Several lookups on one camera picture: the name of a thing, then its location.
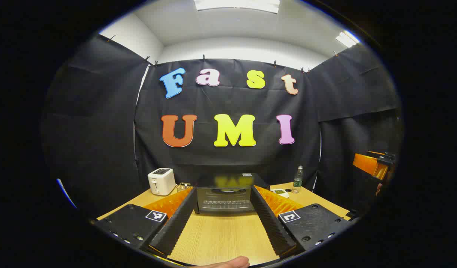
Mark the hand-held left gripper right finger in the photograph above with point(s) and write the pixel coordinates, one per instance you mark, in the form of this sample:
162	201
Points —
273	227

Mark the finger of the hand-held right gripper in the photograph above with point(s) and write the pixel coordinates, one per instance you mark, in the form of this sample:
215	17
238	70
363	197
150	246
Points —
366	163

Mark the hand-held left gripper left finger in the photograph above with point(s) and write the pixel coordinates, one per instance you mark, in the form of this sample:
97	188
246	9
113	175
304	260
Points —
178	223

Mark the black electric oven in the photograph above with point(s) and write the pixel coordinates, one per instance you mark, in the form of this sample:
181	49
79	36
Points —
228	201

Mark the small white device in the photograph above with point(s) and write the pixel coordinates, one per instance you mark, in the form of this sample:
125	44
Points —
280	192

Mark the white toaster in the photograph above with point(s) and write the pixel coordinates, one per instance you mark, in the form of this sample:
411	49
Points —
160	182

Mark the clear plastic water bottle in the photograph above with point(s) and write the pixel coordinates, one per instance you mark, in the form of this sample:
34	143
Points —
297	180

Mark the black backdrop cloth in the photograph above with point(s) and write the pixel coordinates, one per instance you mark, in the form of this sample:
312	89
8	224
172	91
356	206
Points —
102	130

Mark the ceiling light panel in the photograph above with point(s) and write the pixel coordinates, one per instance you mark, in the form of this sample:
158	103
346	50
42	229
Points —
235	4
347	38

